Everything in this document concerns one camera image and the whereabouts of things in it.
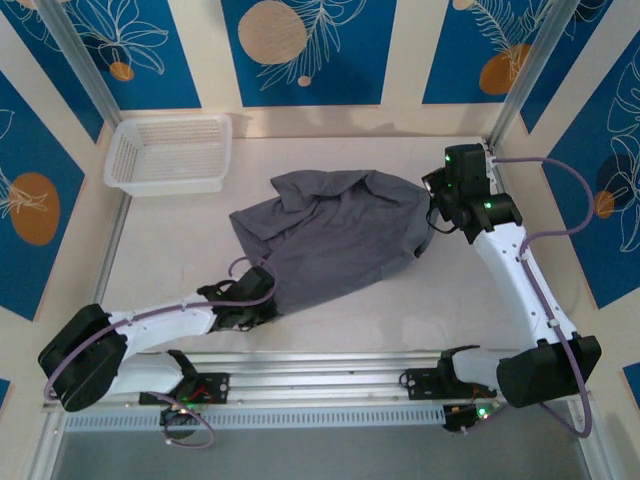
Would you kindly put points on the aluminium corner post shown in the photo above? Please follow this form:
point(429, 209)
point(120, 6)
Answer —
point(530, 70)
point(80, 60)

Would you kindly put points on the white plastic basket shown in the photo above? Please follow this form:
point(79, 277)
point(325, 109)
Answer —
point(165, 145)

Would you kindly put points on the aluminium rail frame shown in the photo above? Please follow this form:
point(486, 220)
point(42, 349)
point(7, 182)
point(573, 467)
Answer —
point(320, 380)

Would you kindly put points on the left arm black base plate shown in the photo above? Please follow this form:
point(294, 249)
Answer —
point(220, 387)

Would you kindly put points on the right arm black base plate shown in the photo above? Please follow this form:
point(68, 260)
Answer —
point(420, 382)

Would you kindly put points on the grey t-shirt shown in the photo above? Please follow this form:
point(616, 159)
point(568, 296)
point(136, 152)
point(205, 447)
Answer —
point(330, 240)

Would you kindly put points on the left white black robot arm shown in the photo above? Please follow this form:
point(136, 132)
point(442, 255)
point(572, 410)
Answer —
point(160, 325)

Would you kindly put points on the aluminium frame bar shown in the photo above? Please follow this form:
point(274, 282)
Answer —
point(45, 450)
point(597, 460)

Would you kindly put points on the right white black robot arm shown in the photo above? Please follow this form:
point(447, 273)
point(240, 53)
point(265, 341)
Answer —
point(520, 280)

